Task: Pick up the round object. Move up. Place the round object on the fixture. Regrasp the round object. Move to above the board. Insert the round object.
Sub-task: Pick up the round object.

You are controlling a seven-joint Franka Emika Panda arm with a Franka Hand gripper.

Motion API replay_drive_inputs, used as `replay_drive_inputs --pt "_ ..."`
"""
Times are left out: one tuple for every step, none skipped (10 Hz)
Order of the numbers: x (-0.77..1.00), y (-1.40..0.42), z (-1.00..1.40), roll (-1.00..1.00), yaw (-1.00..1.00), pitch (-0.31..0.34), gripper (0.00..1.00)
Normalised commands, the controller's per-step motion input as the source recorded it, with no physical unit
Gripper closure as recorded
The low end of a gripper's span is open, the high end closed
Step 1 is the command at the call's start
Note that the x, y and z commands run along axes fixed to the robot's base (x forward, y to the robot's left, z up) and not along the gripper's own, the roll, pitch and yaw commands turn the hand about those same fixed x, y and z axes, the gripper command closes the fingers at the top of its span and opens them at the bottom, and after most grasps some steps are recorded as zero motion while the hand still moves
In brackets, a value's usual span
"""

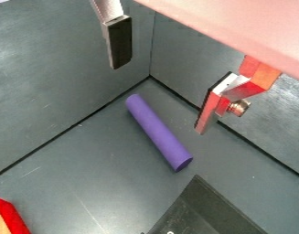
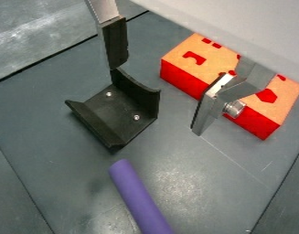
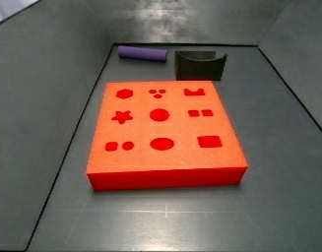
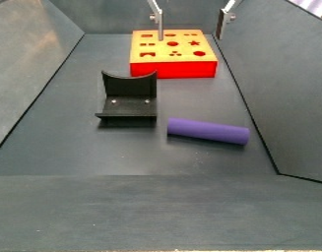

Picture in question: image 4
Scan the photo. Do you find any red foam shape-sorter block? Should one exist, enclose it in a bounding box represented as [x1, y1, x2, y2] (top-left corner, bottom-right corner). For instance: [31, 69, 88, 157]
[128, 30, 218, 79]

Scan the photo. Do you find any black curved holder bracket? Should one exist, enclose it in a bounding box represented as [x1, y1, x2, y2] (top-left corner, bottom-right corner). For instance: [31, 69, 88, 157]
[95, 72, 158, 119]

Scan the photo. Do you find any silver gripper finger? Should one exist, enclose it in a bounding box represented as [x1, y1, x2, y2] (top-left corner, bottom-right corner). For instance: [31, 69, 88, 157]
[147, 0, 163, 41]
[215, 0, 237, 40]

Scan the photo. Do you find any purple cylinder peg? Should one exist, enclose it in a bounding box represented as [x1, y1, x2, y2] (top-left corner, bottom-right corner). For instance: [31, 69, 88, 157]
[167, 118, 250, 146]

